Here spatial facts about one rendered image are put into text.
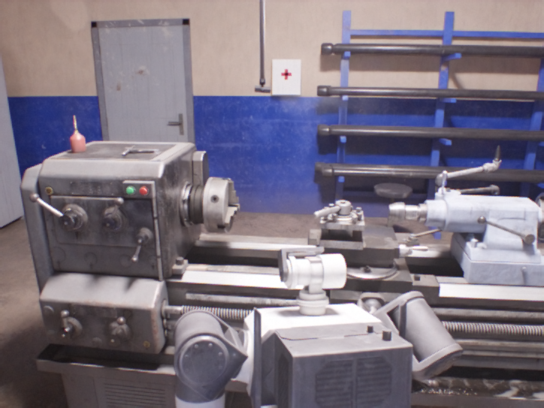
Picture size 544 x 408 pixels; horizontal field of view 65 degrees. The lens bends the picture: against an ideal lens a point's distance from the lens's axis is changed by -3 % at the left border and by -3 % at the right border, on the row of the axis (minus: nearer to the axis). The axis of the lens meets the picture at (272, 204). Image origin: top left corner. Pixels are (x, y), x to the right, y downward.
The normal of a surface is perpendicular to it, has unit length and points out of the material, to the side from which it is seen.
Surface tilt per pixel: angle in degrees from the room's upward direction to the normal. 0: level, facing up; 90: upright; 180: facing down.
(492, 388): 0
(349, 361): 74
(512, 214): 82
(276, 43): 90
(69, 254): 90
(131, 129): 90
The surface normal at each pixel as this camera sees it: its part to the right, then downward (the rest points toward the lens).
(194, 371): 0.22, 0.04
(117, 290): -0.07, -0.64
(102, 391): -0.12, 0.31
